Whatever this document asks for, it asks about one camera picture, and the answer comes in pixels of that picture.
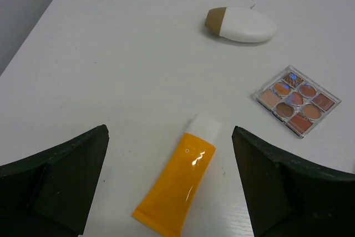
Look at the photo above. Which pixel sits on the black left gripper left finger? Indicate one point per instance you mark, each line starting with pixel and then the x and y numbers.
pixel 50 193

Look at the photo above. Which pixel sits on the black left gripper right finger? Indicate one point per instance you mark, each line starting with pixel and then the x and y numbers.
pixel 287 195

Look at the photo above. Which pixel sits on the orange tube white cap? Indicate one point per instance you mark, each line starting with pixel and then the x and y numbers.
pixel 165 206

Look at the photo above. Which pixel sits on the white bottle brown cap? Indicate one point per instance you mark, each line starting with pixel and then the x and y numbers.
pixel 240 24

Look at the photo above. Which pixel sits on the clear nine-pan brown palette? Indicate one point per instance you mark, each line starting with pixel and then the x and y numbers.
pixel 297 101

